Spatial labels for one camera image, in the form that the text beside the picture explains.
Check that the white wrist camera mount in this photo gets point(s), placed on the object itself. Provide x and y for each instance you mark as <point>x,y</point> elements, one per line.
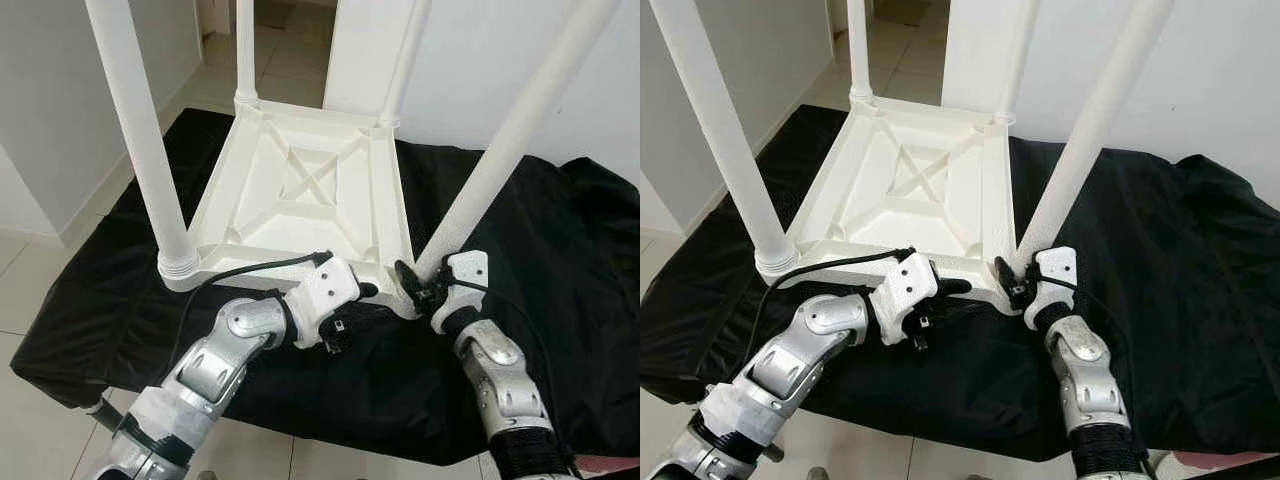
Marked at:
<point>325,290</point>
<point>465,275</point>
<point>905,285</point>
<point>1055,272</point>

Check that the black cloth table cover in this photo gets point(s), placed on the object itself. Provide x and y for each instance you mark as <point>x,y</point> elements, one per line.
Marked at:
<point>400,400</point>
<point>1000,400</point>

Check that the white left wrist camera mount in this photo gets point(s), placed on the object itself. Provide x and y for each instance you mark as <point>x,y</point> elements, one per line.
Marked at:
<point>905,285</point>
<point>325,290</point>

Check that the white plastic table leg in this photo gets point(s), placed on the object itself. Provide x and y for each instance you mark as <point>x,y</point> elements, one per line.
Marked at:
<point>135,120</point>
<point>720,120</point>
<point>860,50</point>
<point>246,50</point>
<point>1090,130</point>
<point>1018,50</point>
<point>405,50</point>
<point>510,130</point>

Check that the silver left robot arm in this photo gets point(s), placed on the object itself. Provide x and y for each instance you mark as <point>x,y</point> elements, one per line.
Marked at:
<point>210,365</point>
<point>790,365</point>

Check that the black metal folding table leg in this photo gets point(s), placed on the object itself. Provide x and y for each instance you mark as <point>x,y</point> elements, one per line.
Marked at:
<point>102,415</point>
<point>772,453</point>

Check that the grey robot left foot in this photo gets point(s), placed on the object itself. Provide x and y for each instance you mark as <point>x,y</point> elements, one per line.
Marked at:
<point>818,474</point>

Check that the pink round stool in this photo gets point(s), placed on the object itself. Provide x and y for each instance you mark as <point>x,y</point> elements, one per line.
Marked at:
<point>1220,462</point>
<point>612,464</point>

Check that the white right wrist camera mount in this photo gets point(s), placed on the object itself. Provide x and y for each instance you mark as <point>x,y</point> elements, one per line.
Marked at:
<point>465,275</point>
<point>1055,272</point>

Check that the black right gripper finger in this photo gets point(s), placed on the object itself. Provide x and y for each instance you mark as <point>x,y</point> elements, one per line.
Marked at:
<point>1005,274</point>
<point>408,278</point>

